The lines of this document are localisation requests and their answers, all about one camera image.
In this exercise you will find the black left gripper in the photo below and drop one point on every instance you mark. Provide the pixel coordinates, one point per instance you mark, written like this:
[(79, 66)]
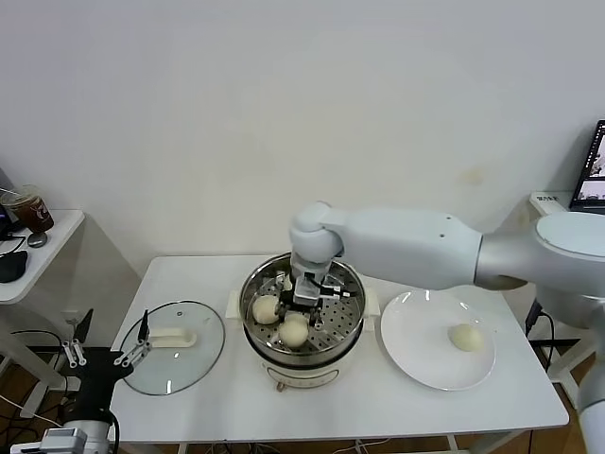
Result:
[(97, 378)]

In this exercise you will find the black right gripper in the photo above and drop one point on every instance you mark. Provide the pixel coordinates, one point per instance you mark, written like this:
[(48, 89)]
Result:
[(287, 300)]

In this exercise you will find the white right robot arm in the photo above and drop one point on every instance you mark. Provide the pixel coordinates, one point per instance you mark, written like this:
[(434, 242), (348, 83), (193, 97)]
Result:
[(402, 246)]

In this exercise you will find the perforated steel steamer basket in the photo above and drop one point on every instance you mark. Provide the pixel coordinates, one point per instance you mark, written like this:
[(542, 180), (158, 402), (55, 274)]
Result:
[(345, 326)]

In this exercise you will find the white electric cooker base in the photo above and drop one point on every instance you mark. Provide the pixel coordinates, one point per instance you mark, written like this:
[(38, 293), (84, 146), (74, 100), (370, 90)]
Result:
[(302, 376)]

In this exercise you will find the white side table with cup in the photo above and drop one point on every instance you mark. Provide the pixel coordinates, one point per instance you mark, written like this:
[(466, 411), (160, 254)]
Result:
[(57, 255)]

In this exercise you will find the round grey coaster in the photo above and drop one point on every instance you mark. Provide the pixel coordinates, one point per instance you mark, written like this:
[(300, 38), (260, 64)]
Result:
[(38, 239)]

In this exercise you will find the black computer mouse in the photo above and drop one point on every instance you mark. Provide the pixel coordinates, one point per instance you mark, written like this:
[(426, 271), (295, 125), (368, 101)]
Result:
[(12, 266)]

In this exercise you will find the white round plate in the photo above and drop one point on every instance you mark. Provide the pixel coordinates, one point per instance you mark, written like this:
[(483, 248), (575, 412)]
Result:
[(416, 340)]

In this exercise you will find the iced coffee plastic cup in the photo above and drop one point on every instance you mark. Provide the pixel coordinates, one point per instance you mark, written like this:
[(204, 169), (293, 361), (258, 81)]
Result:
[(32, 214)]

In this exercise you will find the white drinking straw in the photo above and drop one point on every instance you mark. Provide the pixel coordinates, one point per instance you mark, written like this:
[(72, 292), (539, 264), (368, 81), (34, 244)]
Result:
[(9, 191)]

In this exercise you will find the dark screen device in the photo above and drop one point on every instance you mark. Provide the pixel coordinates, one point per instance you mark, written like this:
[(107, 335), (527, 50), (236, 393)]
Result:
[(4, 182)]

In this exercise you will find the white side table with laptop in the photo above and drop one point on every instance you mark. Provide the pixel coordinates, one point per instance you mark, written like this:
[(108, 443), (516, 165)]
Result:
[(548, 208)]

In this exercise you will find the white label sticker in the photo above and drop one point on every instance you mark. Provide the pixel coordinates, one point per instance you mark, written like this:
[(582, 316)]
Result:
[(547, 198)]

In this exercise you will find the open dark laptop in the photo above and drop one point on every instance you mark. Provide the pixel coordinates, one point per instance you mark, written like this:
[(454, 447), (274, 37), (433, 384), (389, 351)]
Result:
[(591, 189)]

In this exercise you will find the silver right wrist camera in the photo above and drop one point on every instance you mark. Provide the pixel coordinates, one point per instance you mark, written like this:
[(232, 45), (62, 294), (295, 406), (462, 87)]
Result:
[(307, 293)]

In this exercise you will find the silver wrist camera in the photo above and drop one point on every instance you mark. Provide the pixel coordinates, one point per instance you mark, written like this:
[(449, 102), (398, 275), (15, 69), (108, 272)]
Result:
[(61, 442), (307, 293)]

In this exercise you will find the white wall outlet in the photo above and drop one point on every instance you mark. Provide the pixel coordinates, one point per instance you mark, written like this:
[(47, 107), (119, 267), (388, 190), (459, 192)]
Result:
[(75, 318)]

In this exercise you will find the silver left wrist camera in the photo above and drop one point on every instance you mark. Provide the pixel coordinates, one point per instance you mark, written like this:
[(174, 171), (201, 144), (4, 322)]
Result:
[(61, 442)]

